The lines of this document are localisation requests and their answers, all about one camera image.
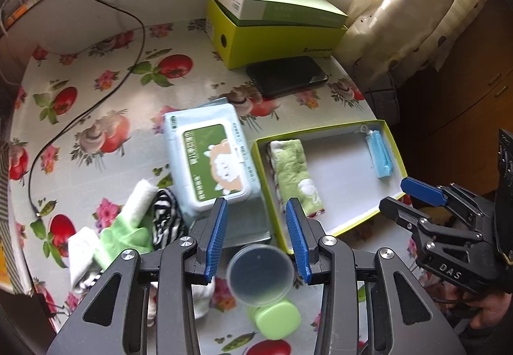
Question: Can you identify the yellow-green box lid tray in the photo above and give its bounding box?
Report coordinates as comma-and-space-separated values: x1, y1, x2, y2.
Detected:
252, 120, 408, 255

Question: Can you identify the orange box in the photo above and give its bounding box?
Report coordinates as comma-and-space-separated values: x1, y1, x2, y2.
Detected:
2, 4, 29, 25

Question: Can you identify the black tablet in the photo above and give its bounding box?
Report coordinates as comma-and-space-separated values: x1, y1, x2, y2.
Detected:
245, 56, 329, 97

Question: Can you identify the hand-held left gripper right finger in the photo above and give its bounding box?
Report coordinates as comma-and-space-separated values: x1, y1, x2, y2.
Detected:
285, 198, 467, 355

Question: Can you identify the wet wipes pack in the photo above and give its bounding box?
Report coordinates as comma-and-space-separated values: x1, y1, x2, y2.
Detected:
162, 103, 263, 215

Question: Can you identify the yellow printed box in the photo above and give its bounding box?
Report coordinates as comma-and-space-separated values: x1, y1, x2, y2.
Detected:
0, 139, 33, 295

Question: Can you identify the yellow-green shoe box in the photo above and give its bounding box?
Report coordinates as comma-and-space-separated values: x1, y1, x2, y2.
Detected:
206, 0, 349, 70

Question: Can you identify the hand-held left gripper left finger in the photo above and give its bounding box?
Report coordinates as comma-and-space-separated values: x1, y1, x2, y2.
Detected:
46, 197, 230, 355

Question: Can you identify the floral tomato tablecloth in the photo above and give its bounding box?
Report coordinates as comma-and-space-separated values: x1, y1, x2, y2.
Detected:
8, 16, 421, 355

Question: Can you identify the cream dotted curtain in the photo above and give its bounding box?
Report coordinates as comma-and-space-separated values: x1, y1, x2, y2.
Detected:
334, 0, 498, 91

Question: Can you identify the wooden cabinet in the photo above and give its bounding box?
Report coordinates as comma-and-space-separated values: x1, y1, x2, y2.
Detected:
395, 0, 513, 195

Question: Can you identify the black cable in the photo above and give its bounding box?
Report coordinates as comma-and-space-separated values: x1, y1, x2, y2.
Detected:
28, 0, 147, 219

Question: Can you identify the clear round plastic container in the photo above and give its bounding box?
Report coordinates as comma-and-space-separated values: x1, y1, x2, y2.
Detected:
226, 244, 296, 307

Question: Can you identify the white and green carton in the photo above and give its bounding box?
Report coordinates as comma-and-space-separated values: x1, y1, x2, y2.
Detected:
210, 0, 349, 26

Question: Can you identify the green toe sock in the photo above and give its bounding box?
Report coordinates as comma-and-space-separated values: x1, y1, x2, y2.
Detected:
94, 215, 155, 269

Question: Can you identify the white waffle towel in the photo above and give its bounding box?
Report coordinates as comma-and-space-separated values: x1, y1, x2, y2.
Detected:
120, 179, 159, 227

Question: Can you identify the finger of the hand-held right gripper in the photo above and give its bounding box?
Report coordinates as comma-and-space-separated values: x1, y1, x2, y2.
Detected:
379, 197, 482, 244
401, 177, 498, 235

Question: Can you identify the small green container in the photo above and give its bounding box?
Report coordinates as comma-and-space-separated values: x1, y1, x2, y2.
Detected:
246, 299, 302, 340

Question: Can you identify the green embroidered towel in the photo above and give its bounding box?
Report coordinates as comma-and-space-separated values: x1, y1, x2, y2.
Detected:
268, 139, 326, 217

